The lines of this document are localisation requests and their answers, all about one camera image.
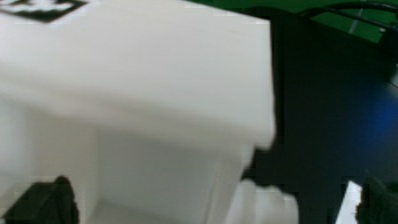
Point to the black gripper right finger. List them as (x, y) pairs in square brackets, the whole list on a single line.
[(378, 208)]

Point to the white cabinet box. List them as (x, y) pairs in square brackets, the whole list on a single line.
[(138, 110)]

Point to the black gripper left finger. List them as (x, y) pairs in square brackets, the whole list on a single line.
[(45, 205)]

